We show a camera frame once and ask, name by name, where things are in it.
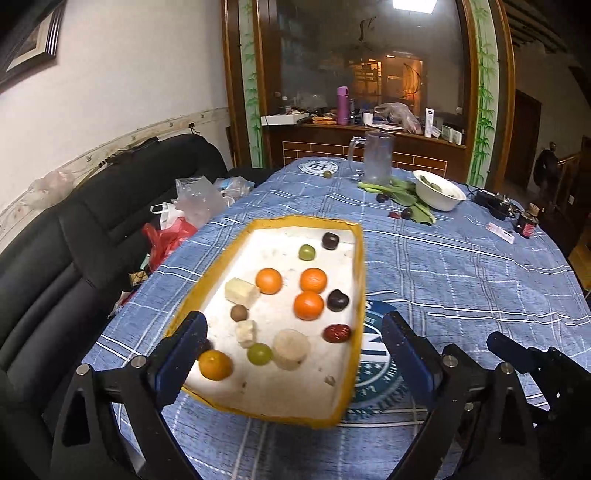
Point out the round white banana slice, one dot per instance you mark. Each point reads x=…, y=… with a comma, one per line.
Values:
x=290, y=349

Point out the white foam box gold rim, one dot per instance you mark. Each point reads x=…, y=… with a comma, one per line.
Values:
x=277, y=254

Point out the small brown longan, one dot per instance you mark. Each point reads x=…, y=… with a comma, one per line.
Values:
x=239, y=313

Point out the pale banana piece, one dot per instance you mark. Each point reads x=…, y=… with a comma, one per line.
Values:
x=245, y=333
x=242, y=290

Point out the black sofa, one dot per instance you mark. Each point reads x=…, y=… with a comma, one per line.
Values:
x=55, y=267

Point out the framed picture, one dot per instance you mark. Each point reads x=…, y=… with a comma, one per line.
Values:
x=27, y=46

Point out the clear glass pitcher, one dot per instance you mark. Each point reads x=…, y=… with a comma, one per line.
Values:
x=378, y=157

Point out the pink packet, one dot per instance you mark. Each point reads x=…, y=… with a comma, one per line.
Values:
x=501, y=232

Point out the green grape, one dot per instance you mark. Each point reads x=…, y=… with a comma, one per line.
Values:
x=306, y=252
x=259, y=354

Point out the green leafy vegetable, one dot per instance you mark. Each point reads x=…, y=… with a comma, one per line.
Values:
x=406, y=198

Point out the white bowl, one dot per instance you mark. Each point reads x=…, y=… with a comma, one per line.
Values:
x=436, y=198

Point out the blue white plastic bag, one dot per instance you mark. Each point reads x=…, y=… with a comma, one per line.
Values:
x=233, y=186

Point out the red jujube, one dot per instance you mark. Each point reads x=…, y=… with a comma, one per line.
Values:
x=337, y=333

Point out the white tube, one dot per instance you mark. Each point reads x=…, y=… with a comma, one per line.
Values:
x=429, y=122

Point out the black power adapter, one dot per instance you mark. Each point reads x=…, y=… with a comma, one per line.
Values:
x=491, y=203

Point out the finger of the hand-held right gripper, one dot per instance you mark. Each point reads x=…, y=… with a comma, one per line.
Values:
x=505, y=348

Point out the dark bottle red label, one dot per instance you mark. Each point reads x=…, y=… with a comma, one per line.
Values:
x=527, y=222

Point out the red plastic bag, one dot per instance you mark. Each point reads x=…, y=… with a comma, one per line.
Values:
x=166, y=240

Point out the yellowish orange mandarin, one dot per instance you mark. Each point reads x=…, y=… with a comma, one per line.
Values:
x=215, y=364

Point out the long white box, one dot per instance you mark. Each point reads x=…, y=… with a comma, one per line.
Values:
x=284, y=119

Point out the crumpled clear plastic bag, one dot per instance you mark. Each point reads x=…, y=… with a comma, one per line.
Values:
x=399, y=115

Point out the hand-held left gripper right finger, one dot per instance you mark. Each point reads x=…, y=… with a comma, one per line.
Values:
x=411, y=360

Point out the wooden partition cabinet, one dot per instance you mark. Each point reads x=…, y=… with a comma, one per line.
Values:
x=323, y=141

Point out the green leaves in bowl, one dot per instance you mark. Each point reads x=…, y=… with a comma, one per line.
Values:
x=434, y=185

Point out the dark figure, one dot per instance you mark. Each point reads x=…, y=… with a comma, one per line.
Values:
x=547, y=168

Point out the purple thermos bottle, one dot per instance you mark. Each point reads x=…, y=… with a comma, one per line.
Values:
x=342, y=105

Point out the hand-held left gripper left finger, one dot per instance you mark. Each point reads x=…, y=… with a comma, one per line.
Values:
x=184, y=355

